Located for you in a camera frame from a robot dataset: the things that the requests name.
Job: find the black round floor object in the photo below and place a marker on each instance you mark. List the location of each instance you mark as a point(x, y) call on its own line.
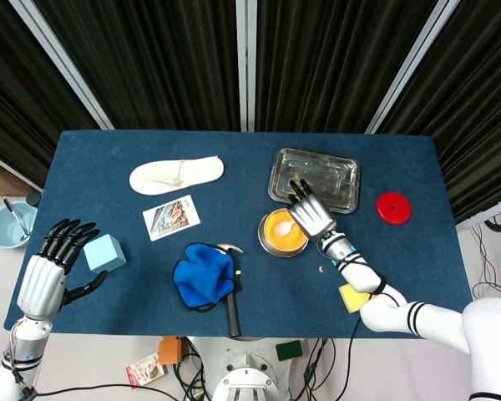
point(34, 199)

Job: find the blue table cover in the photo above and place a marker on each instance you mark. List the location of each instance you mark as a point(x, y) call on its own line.
point(242, 167)

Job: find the blue fleece cloth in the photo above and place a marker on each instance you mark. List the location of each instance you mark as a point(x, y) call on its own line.
point(202, 275)

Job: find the white partition post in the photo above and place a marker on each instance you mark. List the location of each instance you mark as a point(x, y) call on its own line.
point(246, 62)
point(413, 62)
point(67, 62)

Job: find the round metal saucer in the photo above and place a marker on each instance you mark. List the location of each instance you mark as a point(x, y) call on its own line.
point(275, 253)

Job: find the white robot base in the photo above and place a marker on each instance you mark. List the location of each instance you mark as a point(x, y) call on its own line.
point(242, 376)

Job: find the white plastic spoon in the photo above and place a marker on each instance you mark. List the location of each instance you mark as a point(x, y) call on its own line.
point(284, 227)

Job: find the light blue plastic bowl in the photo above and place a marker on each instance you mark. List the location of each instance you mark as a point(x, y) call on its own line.
point(6, 229)

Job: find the red white snack packet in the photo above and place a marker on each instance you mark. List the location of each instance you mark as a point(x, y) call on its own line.
point(144, 372)

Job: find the metal tray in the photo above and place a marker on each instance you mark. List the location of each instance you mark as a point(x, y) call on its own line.
point(338, 179)

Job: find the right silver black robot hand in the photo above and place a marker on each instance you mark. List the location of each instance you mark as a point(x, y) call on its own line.
point(313, 217)

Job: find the black curtain panel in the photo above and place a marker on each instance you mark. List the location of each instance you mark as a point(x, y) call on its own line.
point(476, 104)
point(8, 83)
point(330, 62)
point(150, 62)

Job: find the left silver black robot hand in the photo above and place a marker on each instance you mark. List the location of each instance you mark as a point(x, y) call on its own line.
point(39, 288)

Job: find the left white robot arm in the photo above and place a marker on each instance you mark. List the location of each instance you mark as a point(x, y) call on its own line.
point(25, 346)

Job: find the beige bowl with yellow liquid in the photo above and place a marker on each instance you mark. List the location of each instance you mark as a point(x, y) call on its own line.
point(281, 242)

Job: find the red round disc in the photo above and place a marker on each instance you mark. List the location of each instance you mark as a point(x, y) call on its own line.
point(393, 208)

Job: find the white slipper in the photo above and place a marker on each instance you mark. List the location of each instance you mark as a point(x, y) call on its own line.
point(171, 175)

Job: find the orange box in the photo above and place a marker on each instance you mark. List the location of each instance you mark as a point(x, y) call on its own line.
point(170, 350)

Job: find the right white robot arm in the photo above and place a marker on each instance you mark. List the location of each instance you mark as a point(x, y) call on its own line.
point(401, 313)

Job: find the light blue foam cube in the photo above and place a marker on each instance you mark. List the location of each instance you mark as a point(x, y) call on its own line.
point(104, 255)

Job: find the yellow sponge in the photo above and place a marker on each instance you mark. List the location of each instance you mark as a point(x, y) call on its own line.
point(350, 298)

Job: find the dark green box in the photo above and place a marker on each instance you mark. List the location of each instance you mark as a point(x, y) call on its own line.
point(289, 350)

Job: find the photo postcard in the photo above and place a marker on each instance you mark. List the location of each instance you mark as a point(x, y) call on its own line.
point(171, 217)

